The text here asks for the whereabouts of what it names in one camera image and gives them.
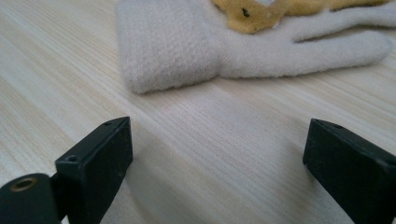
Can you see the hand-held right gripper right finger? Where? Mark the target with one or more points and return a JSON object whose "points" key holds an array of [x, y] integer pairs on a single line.
{"points": [[351, 168]]}

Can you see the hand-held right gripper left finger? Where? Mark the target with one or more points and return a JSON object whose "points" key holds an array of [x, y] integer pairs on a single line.
{"points": [[93, 168]]}

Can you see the orange and white plush toy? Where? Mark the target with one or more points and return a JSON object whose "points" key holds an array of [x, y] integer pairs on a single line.
{"points": [[174, 46]]}

